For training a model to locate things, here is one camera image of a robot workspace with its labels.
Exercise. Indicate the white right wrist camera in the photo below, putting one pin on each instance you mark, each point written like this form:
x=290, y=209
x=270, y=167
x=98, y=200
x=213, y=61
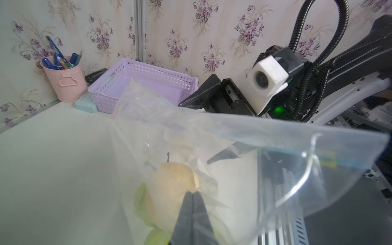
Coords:
x=266, y=78

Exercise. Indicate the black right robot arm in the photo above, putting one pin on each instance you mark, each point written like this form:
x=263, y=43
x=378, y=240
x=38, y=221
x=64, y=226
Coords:
x=371, y=54

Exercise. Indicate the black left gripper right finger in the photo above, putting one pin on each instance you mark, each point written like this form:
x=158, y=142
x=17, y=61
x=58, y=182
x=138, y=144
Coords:
x=203, y=231

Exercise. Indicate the mint green eraser block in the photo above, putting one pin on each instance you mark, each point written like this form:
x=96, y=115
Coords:
x=86, y=103

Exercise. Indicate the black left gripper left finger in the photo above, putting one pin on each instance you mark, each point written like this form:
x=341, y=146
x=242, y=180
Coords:
x=183, y=230

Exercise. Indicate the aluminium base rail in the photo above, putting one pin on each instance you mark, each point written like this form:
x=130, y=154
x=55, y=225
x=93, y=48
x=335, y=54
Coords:
x=363, y=216

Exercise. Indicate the clear zip-top bag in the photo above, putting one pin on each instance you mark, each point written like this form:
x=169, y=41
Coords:
x=249, y=167

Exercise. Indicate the beige pear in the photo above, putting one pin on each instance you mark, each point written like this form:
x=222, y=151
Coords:
x=165, y=194

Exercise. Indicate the green pear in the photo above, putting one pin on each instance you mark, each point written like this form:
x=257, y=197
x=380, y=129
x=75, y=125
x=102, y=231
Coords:
x=157, y=237
x=140, y=205

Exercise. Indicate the pink metal pen cup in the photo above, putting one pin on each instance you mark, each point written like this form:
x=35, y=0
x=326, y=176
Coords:
x=68, y=84

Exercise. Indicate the blue pen in cup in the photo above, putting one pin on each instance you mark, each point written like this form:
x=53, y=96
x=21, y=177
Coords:
x=69, y=65

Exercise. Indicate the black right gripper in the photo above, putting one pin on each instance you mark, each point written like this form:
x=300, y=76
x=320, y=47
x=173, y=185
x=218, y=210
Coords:
x=220, y=96

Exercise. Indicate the black object behind basket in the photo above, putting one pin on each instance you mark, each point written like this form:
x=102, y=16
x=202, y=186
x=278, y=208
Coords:
x=92, y=77

